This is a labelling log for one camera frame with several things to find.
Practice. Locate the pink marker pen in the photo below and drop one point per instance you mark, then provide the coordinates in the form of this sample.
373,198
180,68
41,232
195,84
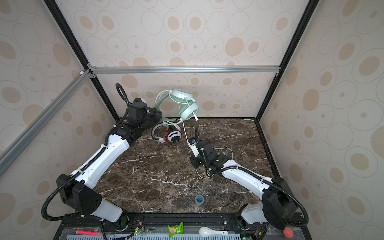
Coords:
88,233

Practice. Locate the red ball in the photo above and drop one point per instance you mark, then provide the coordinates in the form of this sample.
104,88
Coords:
288,233

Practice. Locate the green headphones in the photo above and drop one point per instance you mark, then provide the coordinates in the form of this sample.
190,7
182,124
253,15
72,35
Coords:
189,107

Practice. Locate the horizontal aluminium rail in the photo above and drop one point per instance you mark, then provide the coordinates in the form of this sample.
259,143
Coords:
185,70

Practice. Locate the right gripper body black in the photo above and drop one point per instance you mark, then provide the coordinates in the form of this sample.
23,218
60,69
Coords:
197,161

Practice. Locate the white black headphones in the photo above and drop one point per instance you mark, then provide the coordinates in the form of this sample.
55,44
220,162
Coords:
173,133

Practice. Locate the white ceramic spoon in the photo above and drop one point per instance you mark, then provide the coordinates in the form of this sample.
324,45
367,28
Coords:
207,232

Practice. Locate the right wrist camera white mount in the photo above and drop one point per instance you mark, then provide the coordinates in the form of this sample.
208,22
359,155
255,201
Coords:
193,146

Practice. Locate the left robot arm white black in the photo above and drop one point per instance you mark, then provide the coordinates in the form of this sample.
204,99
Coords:
76,190

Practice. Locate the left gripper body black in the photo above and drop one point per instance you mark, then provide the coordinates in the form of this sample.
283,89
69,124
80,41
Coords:
152,118

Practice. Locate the left diagonal aluminium rail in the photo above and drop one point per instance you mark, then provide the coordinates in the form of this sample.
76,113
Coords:
24,140

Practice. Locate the blue tape roll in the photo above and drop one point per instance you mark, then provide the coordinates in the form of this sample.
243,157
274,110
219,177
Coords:
199,199

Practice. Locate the green snack packet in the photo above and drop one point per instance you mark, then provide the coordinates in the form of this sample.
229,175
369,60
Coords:
176,230

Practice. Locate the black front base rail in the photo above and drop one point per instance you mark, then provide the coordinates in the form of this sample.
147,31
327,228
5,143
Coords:
151,226

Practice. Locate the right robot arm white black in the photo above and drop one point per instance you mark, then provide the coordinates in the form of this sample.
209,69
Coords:
278,206

